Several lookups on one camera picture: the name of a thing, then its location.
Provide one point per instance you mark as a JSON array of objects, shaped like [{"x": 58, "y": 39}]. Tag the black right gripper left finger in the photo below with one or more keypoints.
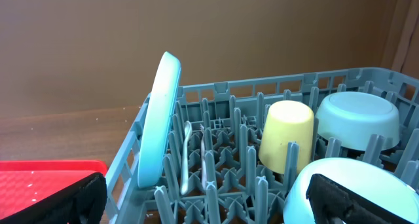
[{"x": 82, "y": 202}]

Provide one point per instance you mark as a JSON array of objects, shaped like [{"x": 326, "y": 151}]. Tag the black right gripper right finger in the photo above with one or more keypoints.
[{"x": 333, "y": 203}]

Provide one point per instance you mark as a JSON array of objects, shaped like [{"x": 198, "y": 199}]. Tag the light blue bowl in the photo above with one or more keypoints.
[{"x": 367, "y": 180}]

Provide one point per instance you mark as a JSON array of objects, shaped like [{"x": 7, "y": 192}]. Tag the pale green bowl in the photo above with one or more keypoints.
[{"x": 353, "y": 117}]

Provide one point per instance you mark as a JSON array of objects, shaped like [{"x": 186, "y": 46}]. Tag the yellow plastic cup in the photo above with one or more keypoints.
[{"x": 287, "y": 121}]

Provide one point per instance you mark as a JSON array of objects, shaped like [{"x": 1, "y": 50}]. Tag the light blue plate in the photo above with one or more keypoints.
[{"x": 158, "y": 120}]

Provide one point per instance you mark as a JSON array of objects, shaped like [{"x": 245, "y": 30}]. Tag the white plastic spoon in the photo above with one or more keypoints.
[{"x": 185, "y": 159}]

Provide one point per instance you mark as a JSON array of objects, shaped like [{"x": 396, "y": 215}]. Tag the white plastic fork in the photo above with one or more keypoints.
[{"x": 203, "y": 162}]

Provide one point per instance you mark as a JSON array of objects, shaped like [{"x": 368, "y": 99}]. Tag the grey dishwasher rack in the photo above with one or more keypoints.
[{"x": 233, "y": 115}]

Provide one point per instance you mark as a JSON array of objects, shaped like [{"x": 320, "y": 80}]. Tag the red plastic tray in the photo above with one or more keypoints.
[{"x": 27, "y": 182}]

